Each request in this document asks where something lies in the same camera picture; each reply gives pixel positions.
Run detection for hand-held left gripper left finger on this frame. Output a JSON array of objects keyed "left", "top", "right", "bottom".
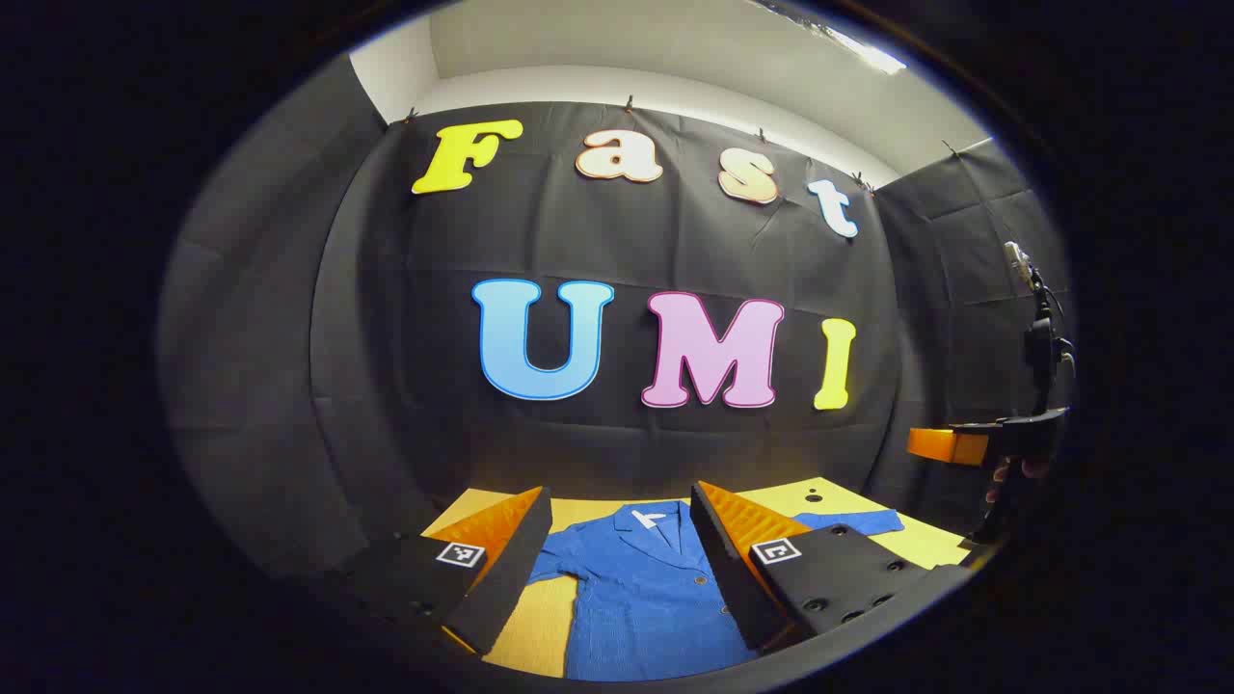
[{"left": 352, "top": 486, "right": 554, "bottom": 657}]

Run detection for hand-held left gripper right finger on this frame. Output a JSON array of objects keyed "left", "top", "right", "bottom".
[{"left": 688, "top": 479, "right": 971, "bottom": 653}]

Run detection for blue corduroy shirt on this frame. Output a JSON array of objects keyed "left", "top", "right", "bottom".
[{"left": 527, "top": 500, "right": 906, "bottom": 683}]

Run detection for black backdrop cloth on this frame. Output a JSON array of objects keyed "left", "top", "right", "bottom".
[{"left": 157, "top": 53, "right": 1077, "bottom": 581}]

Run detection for ceiling light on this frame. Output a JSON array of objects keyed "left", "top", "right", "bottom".
[{"left": 750, "top": 0, "right": 909, "bottom": 77}]

